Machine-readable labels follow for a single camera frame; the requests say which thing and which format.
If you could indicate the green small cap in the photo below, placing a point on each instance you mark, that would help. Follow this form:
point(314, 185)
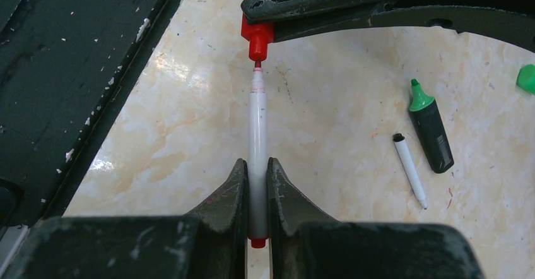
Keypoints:
point(526, 79)

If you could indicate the white pen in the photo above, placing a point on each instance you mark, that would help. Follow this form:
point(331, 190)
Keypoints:
point(257, 161)
point(410, 169)

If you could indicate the black green highlighter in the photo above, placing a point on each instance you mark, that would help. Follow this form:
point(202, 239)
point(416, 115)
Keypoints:
point(427, 122)

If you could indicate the red pen cap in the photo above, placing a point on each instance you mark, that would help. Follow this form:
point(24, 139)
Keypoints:
point(259, 36)

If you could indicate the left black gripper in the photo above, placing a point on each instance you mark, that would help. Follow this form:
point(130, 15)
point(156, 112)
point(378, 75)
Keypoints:
point(511, 21)

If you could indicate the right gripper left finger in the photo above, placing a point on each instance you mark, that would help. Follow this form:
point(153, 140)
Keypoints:
point(209, 241)

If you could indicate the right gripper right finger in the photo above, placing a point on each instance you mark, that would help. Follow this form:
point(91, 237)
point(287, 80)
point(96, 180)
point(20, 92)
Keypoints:
point(306, 242)

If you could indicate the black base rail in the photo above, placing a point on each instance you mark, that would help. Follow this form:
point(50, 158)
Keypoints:
point(60, 60)

